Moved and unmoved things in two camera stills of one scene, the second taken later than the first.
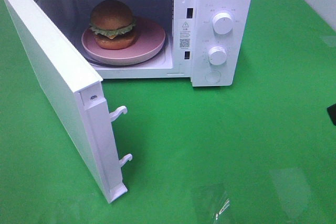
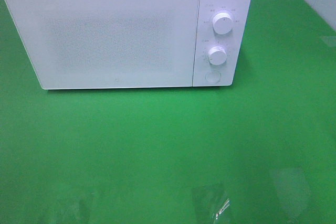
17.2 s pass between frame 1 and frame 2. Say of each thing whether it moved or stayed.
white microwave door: moved
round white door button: stayed
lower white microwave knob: stayed
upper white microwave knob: stayed
